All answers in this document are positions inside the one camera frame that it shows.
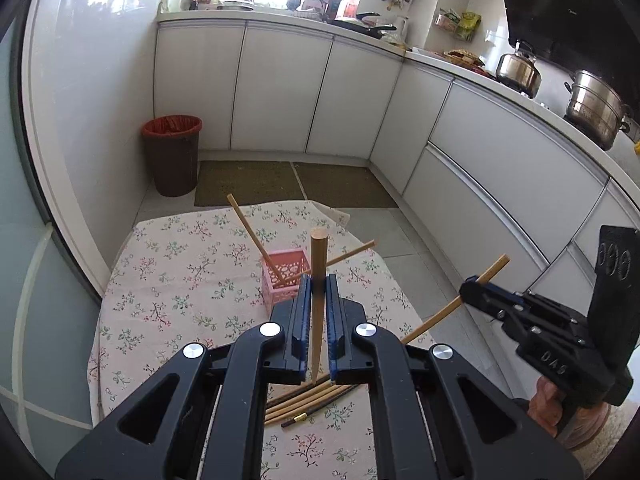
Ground dark brown chopstick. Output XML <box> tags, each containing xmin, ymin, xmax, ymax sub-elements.
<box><xmin>266</xmin><ymin>374</ymin><xmax>332</xmax><ymax>407</ymax></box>

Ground yellow green packet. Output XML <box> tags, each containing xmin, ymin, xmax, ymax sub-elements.
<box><xmin>455</xmin><ymin>12</ymin><xmax>483</xmax><ymax>41</ymax></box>

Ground black chopstick gold band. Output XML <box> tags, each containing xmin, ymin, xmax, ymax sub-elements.
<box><xmin>281</xmin><ymin>385</ymin><xmax>360</xmax><ymax>428</ymax></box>

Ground pink plastic lattice basket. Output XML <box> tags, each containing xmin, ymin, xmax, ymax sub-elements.
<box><xmin>261</xmin><ymin>249</ymin><xmax>313</xmax><ymax>311</ymax></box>

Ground steel kettle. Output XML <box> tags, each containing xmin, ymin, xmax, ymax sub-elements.
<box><xmin>495</xmin><ymin>40</ymin><xmax>543</xmax><ymax>99</ymax></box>

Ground black range hood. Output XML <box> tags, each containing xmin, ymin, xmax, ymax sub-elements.
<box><xmin>495</xmin><ymin>0</ymin><xmax>640</xmax><ymax>93</ymax></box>

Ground woven bamboo tray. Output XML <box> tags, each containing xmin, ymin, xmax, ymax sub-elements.
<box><xmin>444</xmin><ymin>49</ymin><xmax>486</xmax><ymax>67</ymax></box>

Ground person's right forearm pink sleeve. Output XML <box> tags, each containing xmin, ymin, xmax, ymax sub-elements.
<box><xmin>557</xmin><ymin>400</ymin><xmax>612</xmax><ymax>451</ymax></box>

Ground white kitchen base cabinets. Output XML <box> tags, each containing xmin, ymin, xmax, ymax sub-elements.
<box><xmin>154</xmin><ymin>20</ymin><xmax>640</xmax><ymax>401</ymax></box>

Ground floral tablecloth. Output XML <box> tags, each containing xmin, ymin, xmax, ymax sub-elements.
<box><xmin>87</xmin><ymin>200</ymin><xmax>438</xmax><ymax>480</ymax></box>

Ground steel wall rack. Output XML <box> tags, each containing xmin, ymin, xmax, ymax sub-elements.
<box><xmin>434</xmin><ymin>10</ymin><xmax>483</xmax><ymax>42</ymax></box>

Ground brown trash bin red bag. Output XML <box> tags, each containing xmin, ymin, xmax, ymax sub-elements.
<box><xmin>141</xmin><ymin>115</ymin><xmax>203</xmax><ymax>198</ymax></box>

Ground frosted glass door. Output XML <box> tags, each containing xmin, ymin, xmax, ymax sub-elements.
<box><xmin>0</xmin><ymin>35</ymin><xmax>101</xmax><ymax>461</ymax></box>

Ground black frying pan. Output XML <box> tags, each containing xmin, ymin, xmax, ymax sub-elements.
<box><xmin>327</xmin><ymin>11</ymin><xmax>398</xmax><ymax>40</ymax></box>

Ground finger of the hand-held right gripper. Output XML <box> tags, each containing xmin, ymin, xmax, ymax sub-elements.
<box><xmin>482</xmin><ymin>282</ymin><xmax>593</xmax><ymax>346</ymax></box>
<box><xmin>460</xmin><ymin>278</ymin><xmax>626</xmax><ymax>406</ymax></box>

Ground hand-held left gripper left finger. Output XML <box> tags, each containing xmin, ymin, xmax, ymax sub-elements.
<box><xmin>55</xmin><ymin>275</ymin><xmax>312</xmax><ymax>480</ymax></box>

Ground olive floor mat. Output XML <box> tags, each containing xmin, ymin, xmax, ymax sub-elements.
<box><xmin>293</xmin><ymin>161</ymin><xmax>399</xmax><ymax>209</ymax></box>
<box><xmin>194</xmin><ymin>160</ymin><xmax>307</xmax><ymax>207</ymax></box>

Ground steel steamer pot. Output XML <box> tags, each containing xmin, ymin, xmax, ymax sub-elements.
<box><xmin>564</xmin><ymin>70</ymin><xmax>632</xmax><ymax>152</ymax></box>

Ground person's right hand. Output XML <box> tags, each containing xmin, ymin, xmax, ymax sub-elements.
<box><xmin>527</xmin><ymin>377</ymin><xmax>568</xmax><ymax>438</ymax></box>

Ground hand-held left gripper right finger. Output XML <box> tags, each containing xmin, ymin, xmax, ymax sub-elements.
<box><xmin>326</xmin><ymin>274</ymin><xmax>585</xmax><ymax>480</ymax></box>

